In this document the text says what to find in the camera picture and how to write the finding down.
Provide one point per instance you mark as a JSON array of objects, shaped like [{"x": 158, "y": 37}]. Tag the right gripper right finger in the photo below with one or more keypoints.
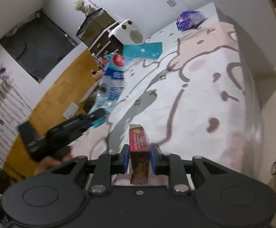
[{"x": 170, "y": 165}]

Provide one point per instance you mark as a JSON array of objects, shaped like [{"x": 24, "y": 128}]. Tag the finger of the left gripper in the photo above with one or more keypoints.
[
  {"x": 79, "y": 123},
  {"x": 69, "y": 133}
]

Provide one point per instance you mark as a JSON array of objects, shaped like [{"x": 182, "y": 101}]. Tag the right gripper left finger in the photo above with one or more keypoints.
[{"x": 105, "y": 167}]

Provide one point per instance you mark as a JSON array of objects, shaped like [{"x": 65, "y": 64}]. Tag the red cigarette box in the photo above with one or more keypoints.
[{"x": 139, "y": 155}]

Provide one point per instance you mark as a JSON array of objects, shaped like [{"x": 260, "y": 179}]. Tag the blue white snack wrapper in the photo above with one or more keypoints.
[{"x": 110, "y": 88}]

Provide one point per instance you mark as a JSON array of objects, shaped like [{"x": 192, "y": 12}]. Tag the person's left hand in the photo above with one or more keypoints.
[{"x": 49, "y": 162}]

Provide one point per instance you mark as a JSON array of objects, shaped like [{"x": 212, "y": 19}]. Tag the pink cartoon tablecloth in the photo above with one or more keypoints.
[{"x": 198, "y": 98}]

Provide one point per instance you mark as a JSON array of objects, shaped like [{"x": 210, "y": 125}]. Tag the dark drawer cabinet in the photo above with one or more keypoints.
[{"x": 105, "y": 44}]

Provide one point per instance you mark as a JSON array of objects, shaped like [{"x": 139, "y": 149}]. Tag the glass fish tank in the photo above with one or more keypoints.
[{"x": 94, "y": 24}]

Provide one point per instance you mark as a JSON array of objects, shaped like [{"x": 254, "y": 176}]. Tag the white space heater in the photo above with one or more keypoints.
[{"x": 128, "y": 33}]

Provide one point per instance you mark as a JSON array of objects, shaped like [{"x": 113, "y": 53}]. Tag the teal plastic bag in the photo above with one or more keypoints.
[{"x": 146, "y": 51}]

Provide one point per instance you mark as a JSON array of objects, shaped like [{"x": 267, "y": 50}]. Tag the purple tissue pack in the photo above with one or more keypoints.
[{"x": 189, "y": 19}]

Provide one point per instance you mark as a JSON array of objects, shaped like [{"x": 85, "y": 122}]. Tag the white wall power socket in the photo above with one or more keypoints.
[{"x": 71, "y": 111}]

